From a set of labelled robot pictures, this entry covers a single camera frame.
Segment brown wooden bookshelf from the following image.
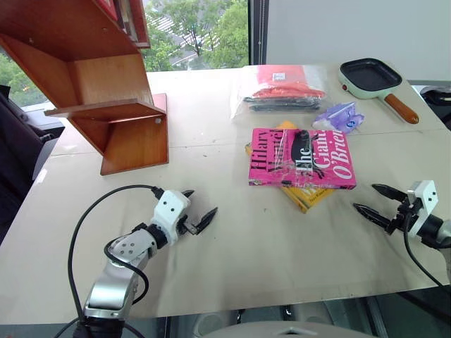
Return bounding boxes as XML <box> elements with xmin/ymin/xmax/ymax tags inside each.
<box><xmin>0</xmin><ymin>0</ymin><xmax>170</xmax><ymax>176</ymax></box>

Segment yellow paperback book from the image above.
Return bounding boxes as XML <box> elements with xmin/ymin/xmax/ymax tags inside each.
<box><xmin>245</xmin><ymin>120</ymin><xmax>335</xmax><ymax>214</ymax></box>

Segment crumpled purple plastic bag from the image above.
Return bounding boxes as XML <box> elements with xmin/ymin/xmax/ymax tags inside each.
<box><xmin>311</xmin><ymin>101</ymin><xmax>366</xmax><ymax>135</ymax></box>

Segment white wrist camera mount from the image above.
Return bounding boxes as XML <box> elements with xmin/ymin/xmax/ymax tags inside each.
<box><xmin>152</xmin><ymin>189</ymin><xmax>192</xmax><ymax>244</ymax></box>
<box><xmin>404</xmin><ymin>180</ymin><xmax>440</xmax><ymax>237</ymax></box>

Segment green tree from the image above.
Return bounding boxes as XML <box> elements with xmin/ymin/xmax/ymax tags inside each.
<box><xmin>140</xmin><ymin>0</ymin><xmax>249</xmax><ymax>73</ymax></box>

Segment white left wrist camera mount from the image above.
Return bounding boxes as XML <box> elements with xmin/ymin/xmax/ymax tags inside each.
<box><xmin>152</xmin><ymin>189</ymin><xmax>192</xmax><ymax>244</ymax></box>

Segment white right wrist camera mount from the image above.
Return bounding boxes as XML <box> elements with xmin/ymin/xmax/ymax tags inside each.
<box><xmin>404</xmin><ymin>180</ymin><xmax>440</xmax><ymax>237</ymax></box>

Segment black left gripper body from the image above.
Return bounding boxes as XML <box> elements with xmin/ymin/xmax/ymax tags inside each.
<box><xmin>175</xmin><ymin>215</ymin><xmax>199</xmax><ymax>238</ymax></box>

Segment clear bag red black contents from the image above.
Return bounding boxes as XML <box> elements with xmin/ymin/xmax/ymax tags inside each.
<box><xmin>229</xmin><ymin>64</ymin><xmax>328</xmax><ymax>123</ymax></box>

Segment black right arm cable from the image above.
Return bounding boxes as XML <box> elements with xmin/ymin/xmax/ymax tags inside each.
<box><xmin>402</xmin><ymin>207</ymin><xmax>447</xmax><ymax>288</ymax></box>

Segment pink paperback book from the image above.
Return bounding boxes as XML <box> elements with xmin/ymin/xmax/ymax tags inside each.
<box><xmin>247</xmin><ymin>127</ymin><xmax>357</xmax><ymax>191</ymax></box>

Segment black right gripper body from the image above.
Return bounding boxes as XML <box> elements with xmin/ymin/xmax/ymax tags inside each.
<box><xmin>385</xmin><ymin>194</ymin><xmax>423</xmax><ymax>236</ymax></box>

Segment black chair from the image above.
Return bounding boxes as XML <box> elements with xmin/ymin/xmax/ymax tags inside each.
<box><xmin>0</xmin><ymin>84</ymin><xmax>66</xmax><ymax>244</ymax></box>

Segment dark window frame post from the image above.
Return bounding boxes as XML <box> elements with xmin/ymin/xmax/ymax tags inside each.
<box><xmin>247</xmin><ymin>0</ymin><xmax>269</xmax><ymax>67</ymax></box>

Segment green electric frying pan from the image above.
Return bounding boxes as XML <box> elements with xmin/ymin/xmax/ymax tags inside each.
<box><xmin>338</xmin><ymin>58</ymin><xmax>420</xmax><ymax>125</ymax></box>

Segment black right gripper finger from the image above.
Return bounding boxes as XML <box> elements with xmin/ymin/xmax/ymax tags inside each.
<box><xmin>352</xmin><ymin>202</ymin><xmax>393</xmax><ymax>230</ymax></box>
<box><xmin>371</xmin><ymin>183</ymin><xmax>407</xmax><ymax>204</ymax></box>

